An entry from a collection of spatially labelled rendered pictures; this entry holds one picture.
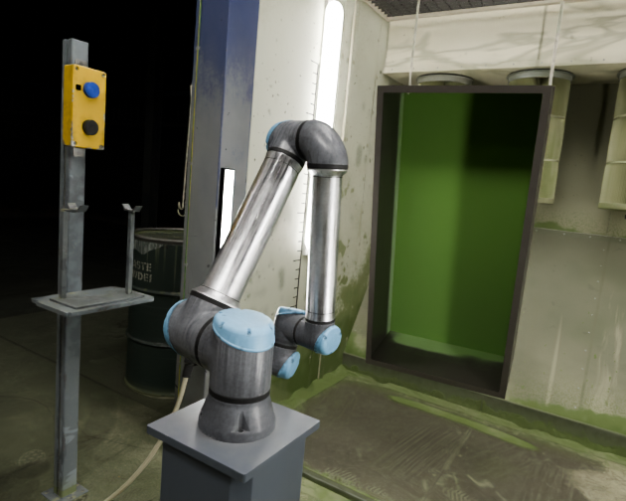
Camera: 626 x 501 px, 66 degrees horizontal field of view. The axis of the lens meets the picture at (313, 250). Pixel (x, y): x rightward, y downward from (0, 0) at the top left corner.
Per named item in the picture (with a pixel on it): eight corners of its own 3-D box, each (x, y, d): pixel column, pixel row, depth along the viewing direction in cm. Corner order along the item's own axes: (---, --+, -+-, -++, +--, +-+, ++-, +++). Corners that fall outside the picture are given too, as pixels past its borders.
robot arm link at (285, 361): (304, 349, 155) (296, 379, 155) (269, 338, 159) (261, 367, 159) (294, 352, 146) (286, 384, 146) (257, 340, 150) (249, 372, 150)
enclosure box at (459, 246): (390, 330, 249) (404, 85, 211) (513, 358, 224) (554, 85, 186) (365, 362, 220) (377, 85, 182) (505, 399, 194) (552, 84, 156)
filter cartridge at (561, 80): (524, 221, 264) (546, 64, 253) (475, 215, 297) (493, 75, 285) (567, 223, 280) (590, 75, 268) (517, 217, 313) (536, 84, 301)
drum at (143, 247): (110, 368, 297) (115, 226, 285) (197, 354, 334) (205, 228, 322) (144, 408, 253) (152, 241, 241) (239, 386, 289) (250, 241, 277)
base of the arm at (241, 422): (241, 452, 107) (244, 411, 105) (181, 423, 116) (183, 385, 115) (289, 420, 123) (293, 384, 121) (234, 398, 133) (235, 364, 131)
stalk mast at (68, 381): (68, 485, 186) (78, 44, 164) (77, 492, 183) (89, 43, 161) (53, 493, 181) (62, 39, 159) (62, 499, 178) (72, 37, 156)
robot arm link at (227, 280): (183, 362, 117) (307, 106, 132) (148, 341, 128) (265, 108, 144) (227, 377, 127) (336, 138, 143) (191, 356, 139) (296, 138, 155)
